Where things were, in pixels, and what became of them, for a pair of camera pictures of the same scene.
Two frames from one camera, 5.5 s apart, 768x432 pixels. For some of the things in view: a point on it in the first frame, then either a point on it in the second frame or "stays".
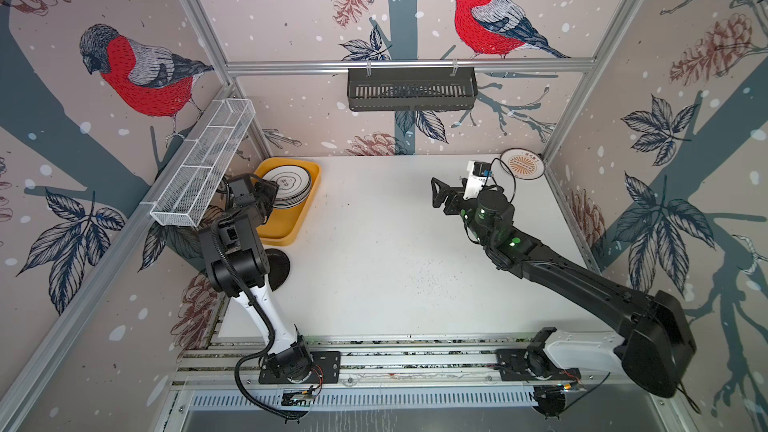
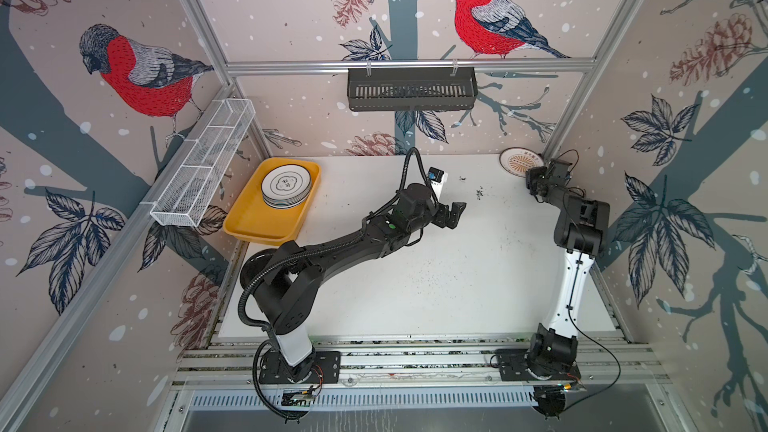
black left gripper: [266, 187] to [453, 214]
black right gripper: [446, 197] to [533, 174]
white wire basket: [183, 199] stays
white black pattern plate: [294, 185] stays
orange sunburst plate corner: [524, 163] stays
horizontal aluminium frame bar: [330, 65] stays
